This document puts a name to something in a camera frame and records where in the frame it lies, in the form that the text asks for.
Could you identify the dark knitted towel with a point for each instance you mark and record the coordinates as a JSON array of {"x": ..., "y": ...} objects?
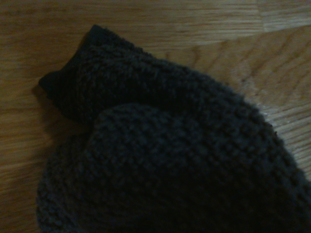
[{"x": 170, "y": 157}]

